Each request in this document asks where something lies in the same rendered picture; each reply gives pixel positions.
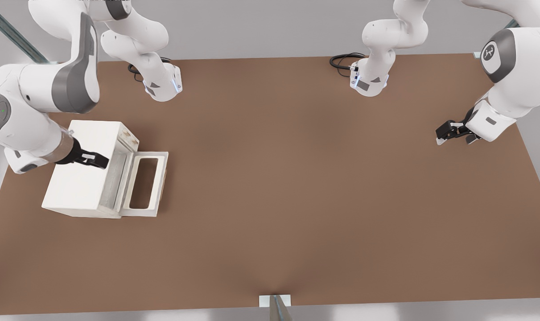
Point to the white oven body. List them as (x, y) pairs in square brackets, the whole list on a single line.
[(84, 178)]

